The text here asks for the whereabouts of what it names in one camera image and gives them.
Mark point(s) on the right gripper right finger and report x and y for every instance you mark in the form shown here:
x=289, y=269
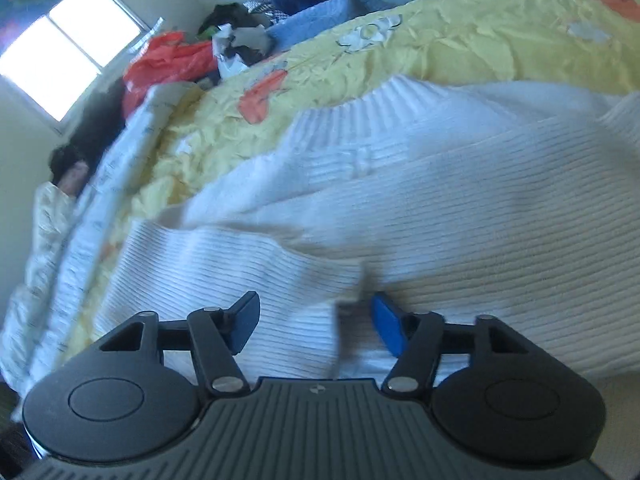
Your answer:
x=488, y=389

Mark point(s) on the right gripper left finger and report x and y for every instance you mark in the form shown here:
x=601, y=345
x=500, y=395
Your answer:
x=142, y=386

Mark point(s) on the white knit sweater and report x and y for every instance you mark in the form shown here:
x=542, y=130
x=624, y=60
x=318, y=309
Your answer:
x=519, y=200

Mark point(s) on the black clothes by window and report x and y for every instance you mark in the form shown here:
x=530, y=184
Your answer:
x=102, y=121

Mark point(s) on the white printed quilt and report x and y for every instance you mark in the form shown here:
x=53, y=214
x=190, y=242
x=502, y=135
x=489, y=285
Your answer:
x=68, y=234

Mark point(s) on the red plastic bag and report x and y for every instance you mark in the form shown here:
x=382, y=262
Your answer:
x=165, y=59

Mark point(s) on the window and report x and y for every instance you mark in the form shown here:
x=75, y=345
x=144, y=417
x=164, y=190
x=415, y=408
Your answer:
x=59, y=57

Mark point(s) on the yellow carrot print bedsheet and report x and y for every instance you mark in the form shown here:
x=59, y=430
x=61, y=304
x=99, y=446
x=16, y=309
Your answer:
x=593, y=44

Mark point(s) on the white black crumpled cloth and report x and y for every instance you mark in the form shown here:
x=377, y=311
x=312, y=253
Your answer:
x=239, y=38

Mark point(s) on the light blue knit garment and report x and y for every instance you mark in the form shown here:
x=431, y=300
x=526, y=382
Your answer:
x=311, y=22

